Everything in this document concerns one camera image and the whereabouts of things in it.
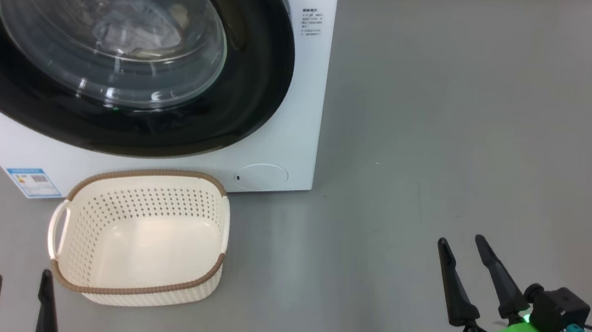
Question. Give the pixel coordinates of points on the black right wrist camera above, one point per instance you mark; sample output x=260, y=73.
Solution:
x=561, y=312

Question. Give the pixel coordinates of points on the round white filter cover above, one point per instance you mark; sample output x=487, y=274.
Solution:
x=262, y=177

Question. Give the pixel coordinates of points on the orange and blue cartoon garment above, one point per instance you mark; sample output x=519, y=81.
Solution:
x=134, y=28

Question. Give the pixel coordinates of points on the white front-load washing machine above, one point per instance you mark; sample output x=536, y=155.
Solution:
x=291, y=105

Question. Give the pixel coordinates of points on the cream perforated laundry basket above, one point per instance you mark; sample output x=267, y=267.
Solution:
x=145, y=238

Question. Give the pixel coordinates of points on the black-rimmed glass washer door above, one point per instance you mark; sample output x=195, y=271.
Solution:
x=248, y=100

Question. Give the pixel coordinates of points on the small printed text label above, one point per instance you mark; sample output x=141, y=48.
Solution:
x=311, y=22

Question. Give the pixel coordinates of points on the blue energy label sticker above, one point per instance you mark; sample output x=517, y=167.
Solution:
x=34, y=183

